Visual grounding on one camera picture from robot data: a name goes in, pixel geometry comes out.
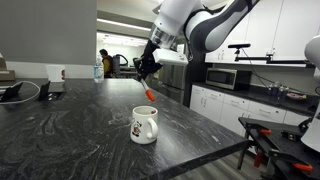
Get black pop-up outlet flap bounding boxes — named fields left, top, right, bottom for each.
left=37, top=80, right=51, bottom=102
left=0, top=81, right=24, bottom=103

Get orange capped marker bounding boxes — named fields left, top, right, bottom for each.
left=140, top=78, right=156, bottom=103

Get white upper cabinets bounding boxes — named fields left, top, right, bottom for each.
left=204, top=0, right=320, bottom=67

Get white paper cup red logo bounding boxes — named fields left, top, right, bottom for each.
left=44, top=64, right=66, bottom=83

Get white cartoon print mug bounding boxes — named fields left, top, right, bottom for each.
left=129, top=105, right=159, bottom=146

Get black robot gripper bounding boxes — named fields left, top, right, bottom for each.
left=132, top=39, right=164, bottom=83

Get black camera cable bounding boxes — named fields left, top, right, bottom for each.
left=240, top=48, right=278, bottom=88

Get red upright clamp handle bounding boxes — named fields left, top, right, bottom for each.
left=253, top=151, right=265, bottom=169

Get pink plate on counter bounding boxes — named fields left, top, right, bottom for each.
left=285, top=92, right=308, bottom=101

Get stainless steel refrigerator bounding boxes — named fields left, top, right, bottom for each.
left=156, top=37, right=208, bottom=108

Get black robot cart table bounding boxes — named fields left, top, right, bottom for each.
left=237, top=116, right=320, bottom=180

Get person in yellow and maroon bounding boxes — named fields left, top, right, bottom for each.
left=98, top=48, right=115, bottom=79

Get brown cardboard box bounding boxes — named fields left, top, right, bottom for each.
left=0, top=53, right=16, bottom=82

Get clear plastic water bottle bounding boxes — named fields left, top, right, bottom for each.
left=93, top=58, right=105, bottom=84

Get silver microwave oven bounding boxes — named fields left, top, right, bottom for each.
left=205, top=67, right=253, bottom=91

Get white cable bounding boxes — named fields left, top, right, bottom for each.
left=0, top=80, right=42, bottom=106

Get white lower cabinets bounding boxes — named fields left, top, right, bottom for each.
left=189, top=84, right=311, bottom=138

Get white cabinets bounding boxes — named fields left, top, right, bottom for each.
left=189, top=84, right=311, bottom=138
left=204, top=0, right=320, bottom=67

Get bottles on kitchen counter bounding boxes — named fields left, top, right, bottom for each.
left=265, top=81, right=290, bottom=100

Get long orange clamp handle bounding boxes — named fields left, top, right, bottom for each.
left=292, top=162, right=315, bottom=173

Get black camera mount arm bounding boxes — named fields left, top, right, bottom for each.
left=233, top=48, right=317, bottom=67

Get black stereo camera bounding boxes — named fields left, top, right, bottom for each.
left=227, top=43, right=252, bottom=50

